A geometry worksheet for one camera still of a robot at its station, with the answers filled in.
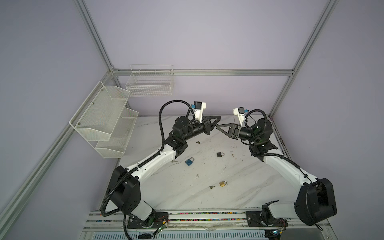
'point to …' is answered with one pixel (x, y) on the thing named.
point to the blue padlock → (188, 161)
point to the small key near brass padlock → (211, 187)
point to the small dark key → (198, 142)
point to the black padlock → (220, 154)
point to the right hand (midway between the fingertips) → (217, 129)
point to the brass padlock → (222, 183)
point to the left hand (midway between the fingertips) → (221, 118)
